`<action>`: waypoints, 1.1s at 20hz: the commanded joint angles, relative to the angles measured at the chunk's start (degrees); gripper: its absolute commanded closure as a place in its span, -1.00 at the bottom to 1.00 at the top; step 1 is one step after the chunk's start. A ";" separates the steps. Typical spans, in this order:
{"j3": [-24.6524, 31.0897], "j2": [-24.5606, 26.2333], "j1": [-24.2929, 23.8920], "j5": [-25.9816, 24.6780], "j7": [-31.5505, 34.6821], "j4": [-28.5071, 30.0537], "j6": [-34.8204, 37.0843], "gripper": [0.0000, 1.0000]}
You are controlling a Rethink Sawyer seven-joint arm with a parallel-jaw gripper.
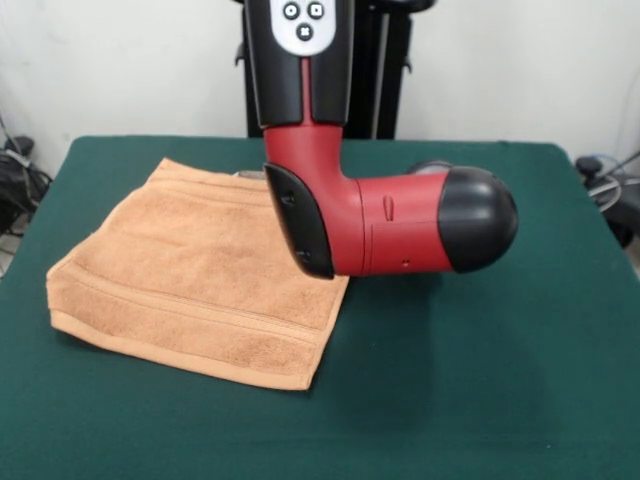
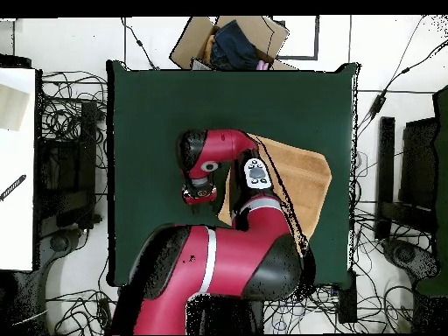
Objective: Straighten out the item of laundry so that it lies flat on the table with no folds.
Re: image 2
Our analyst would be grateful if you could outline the white desk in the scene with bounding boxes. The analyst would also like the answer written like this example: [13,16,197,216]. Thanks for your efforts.
[0,67,38,272]

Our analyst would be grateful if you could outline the tan garment in box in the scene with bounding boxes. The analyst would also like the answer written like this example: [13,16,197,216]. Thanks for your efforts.
[203,33,216,65]

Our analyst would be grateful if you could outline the black power strip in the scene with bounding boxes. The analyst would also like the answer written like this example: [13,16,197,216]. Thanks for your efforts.
[96,297,114,333]

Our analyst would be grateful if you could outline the dark green table cloth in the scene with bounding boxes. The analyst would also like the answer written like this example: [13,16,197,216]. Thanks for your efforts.
[106,59,361,290]

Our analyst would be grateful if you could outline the tan terry towel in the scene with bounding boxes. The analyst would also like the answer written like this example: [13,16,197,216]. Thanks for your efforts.
[217,132,333,258]

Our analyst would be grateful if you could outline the black cable with adapter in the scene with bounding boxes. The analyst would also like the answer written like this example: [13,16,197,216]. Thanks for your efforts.
[356,37,448,141]

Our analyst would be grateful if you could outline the dark blue jeans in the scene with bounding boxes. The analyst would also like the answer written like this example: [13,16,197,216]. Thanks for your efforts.
[209,19,261,71]

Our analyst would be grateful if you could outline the black metal frame piece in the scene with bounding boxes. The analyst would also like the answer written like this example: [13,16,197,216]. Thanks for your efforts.
[272,15,320,61]

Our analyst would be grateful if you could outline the tangle of black cables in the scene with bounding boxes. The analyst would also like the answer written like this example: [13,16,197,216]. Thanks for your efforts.
[263,283,416,333]
[39,69,109,169]
[45,284,120,335]

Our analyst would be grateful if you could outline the black flat device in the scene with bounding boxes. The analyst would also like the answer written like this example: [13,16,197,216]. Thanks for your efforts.
[0,53,32,69]

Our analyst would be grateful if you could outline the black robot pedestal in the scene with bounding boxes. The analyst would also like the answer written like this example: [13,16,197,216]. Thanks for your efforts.
[185,293,266,335]

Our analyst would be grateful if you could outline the open cardboard box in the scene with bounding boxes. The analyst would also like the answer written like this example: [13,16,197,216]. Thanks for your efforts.
[169,15,299,72]

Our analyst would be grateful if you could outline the beige paper sheet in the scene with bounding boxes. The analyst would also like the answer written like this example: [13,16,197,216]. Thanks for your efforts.
[0,83,31,132]

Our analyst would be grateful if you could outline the black cable with inline plug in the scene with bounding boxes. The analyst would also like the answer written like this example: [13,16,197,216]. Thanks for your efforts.
[120,17,160,71]

